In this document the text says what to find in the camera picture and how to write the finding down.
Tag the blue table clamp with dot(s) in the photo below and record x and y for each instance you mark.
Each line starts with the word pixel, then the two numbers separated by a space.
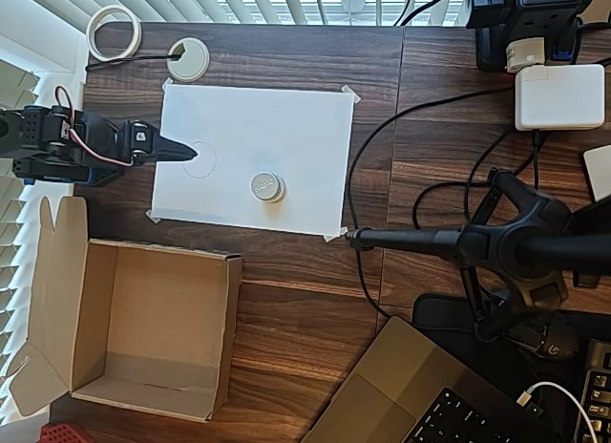
pixel 28 181
pixel 88 175

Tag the white vertical blinds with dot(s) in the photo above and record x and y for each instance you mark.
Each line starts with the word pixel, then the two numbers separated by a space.
pixel 296 4

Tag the black power strip tower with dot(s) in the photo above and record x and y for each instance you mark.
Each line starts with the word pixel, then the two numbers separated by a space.
pixel 525 8

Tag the black tripod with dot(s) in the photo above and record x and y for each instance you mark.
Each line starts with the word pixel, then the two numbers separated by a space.
pixel 515 247

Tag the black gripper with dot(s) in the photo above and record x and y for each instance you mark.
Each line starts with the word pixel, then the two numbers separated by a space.
pixel 154 144

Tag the cream vertical blinds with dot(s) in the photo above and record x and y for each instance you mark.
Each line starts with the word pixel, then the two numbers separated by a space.
pixel 9 223

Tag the open cardboard box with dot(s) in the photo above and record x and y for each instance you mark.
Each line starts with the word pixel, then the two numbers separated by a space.
pixel 167 295

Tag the black computer mouse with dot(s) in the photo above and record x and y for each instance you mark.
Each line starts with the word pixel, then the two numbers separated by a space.
pixel 558 343

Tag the grey laptop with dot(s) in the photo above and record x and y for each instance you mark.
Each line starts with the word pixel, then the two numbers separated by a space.
pixel 406 390

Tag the small jar with silver lid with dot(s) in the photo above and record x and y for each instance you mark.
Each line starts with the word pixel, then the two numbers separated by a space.
pixel 265 186

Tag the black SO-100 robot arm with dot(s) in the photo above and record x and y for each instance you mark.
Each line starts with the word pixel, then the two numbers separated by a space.
pixel 38 128

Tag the masking tape piece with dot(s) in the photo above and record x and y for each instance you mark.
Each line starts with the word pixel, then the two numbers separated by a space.
pixel 167 85
pixel 351 94
pixel 334 235
pixel 153 217

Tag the black mouse pad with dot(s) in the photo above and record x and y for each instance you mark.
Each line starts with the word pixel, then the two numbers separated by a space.
pixel 439 314

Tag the small white plug adapter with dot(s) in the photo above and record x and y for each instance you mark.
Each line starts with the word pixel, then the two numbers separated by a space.
pixel 525 54

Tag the black keyboard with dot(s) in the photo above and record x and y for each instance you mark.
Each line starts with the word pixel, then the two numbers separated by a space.
pixel 596 395

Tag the white paper sheet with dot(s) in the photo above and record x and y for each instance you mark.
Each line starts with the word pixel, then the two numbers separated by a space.
pixel 267 123

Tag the white laptop power adapter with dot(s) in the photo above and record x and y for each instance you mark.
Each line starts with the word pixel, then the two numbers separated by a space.
pixel 558 97

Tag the blue plug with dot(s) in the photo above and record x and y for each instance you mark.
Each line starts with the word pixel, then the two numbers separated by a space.
pixel 563 51

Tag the white flat device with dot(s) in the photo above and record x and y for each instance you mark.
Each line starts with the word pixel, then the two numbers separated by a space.
pixel 599 173

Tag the masking tape roll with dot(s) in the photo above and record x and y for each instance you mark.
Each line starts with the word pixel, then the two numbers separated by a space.
pixel 93 44

